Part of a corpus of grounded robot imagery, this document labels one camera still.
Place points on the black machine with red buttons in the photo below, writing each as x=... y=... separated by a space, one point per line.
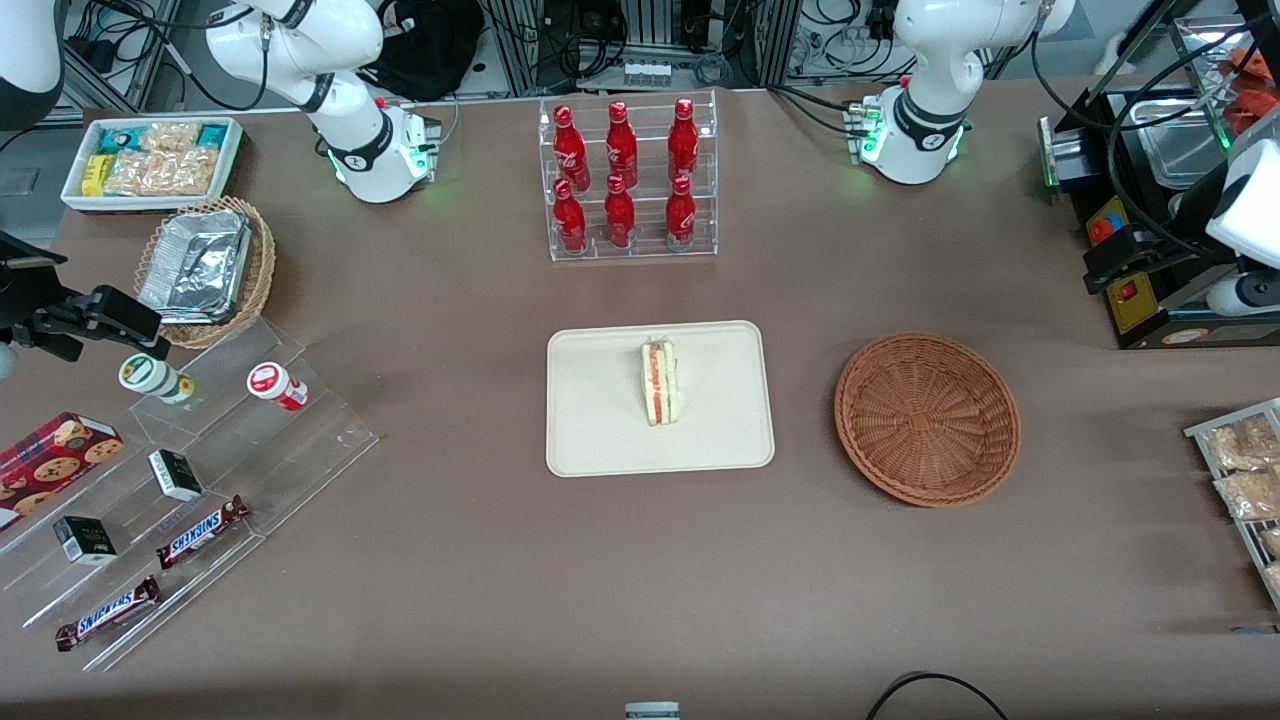
x=1140 y=240

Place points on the red cola bottle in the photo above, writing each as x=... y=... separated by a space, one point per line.
x=570 y=220
x=680 y=215
x=683 y=135
x=568 y=145
x=621 y=140
x=620 y=215

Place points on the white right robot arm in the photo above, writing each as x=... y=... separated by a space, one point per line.
x=300 y=40

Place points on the light wicker basket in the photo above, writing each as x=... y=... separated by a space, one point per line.
x=262 y=260

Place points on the small black carton box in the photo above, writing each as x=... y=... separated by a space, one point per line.
x=85 y=540
x=176 y=476

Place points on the red white yogurt cup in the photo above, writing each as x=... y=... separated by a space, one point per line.
x=275 y=385

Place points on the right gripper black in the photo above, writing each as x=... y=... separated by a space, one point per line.
x=30 y=304

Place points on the cream rectangular tray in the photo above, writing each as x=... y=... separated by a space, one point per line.
x=600 y=420

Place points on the teal snack pack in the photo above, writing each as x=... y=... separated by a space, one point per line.
x=118 y=138
x=211 y=135

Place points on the tray of packaged snacks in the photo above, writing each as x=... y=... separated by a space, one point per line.
x=1195 y=432

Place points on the brown round wicker basket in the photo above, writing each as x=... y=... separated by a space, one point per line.
x=925 y=420

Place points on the Snickers chocolate bar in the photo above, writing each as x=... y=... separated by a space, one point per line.
x=203 y=532
x=108 y=613

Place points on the green sunflower yogurt cup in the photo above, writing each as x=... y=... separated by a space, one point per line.
x=150 y=375

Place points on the white power strip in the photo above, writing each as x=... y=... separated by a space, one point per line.
x=648 y=72

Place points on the orange plastic parts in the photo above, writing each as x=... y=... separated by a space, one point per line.
x=1255 y=95

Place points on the white plastic snack bin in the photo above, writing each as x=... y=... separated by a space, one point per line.
x=75 y=200

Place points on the white grey mount bracket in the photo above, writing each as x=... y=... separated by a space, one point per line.
x=652 y=711

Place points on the triangle sandwich white bread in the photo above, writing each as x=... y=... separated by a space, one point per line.
x=660 y=385

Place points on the red tartan cookie box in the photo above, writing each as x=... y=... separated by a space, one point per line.
x=50 y=460

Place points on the stainless steel tray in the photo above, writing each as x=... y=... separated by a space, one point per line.
x=1180 y=140

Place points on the clear acrylic bottle rack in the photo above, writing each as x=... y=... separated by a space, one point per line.
x=640 y=165

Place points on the yellow snack pack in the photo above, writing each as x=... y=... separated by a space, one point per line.
x=93 y=175

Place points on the aluminium foil container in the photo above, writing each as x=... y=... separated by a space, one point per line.
x=195 y=265

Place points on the black bag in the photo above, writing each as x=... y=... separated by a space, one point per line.
x=430 y=50

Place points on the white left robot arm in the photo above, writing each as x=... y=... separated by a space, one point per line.
x=930 y=60

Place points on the small clear cracker bag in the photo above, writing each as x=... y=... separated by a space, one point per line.
x=170 y=135

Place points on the clear acrylic tiered shelf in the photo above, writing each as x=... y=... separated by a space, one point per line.
x=260 y=450

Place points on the large clear cracker bag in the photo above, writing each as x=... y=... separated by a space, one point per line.
x=160 y=172

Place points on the clear snack bag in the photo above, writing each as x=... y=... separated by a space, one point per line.
x=1250 y=495
x=1240 y=445
x=1270 y=542

